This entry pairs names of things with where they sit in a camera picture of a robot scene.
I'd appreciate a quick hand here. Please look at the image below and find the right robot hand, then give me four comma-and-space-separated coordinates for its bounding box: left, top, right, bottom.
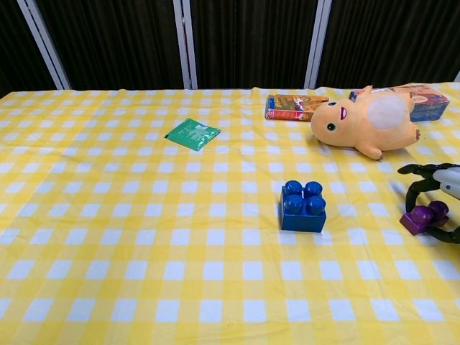
397, 162, 460, 246

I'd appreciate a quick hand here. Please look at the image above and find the purple toy building block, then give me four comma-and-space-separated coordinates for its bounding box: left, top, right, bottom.
400, 201, 450, 236

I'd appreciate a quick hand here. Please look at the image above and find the biscuit box with blue sides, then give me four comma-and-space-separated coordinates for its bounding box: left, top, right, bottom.
349, 83, 451, 123

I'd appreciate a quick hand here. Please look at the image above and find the orange plush toy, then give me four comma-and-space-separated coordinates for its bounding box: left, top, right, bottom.
310, 85, 422, 161

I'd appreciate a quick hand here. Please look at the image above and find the blue toy building block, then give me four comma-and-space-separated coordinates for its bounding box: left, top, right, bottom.
280, 179, 328, 234

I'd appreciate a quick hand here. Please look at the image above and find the orange snack box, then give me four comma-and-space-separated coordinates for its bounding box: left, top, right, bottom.
264, 93, 330, 122

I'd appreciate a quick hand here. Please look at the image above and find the green foil packet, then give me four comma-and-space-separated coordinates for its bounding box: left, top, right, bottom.
163, 117, 221, 152

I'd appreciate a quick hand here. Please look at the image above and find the yellow white checkered tablecloth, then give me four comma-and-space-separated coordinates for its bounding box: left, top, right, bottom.
0, 81, 460, 345

